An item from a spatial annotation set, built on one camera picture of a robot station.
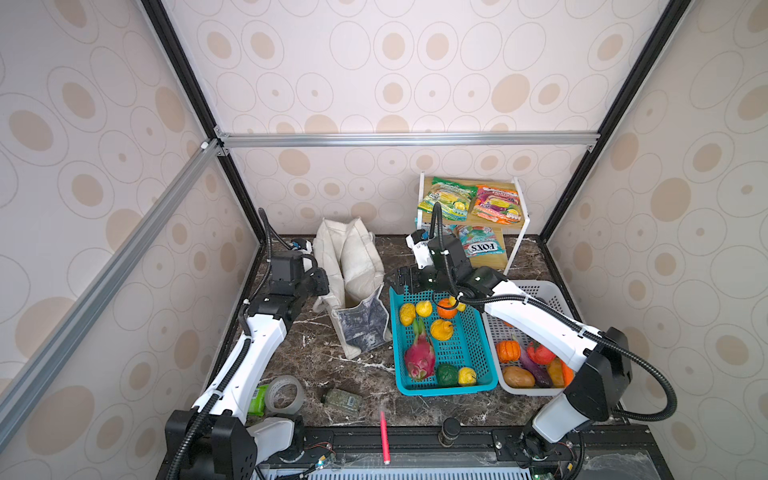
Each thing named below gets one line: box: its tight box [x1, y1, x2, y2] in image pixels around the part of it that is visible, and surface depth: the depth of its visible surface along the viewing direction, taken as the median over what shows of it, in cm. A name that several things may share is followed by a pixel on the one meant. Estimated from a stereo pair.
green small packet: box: [248, 384, 268, 417], surface depth 81 cm
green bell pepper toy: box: [436, 364, 458, 387], surface depth 81 cm
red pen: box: [380, 410, 391, 465], surface depth 75 cm
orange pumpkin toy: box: [496, 335, 521, 364], surface depth 85 cm
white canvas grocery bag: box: [312, 217, 393, 360], surface depth 91 cm
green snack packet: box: [418, 177, 477, 221], surface depth 80 cm
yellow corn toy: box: [399, 303, 416, 327], surface depth 95 cm
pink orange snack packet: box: [471, 185, 522, 225], surface depth 79 cm
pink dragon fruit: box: [404, 318, 435, 381], surface depth 83 cm
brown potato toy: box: [503, 366, 535, 388], surface depth 81 cm
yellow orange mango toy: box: [430, 319, 453, 341], surface depth 90 cm
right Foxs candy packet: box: [459, 225, 505, 258], surface depth 96 cm
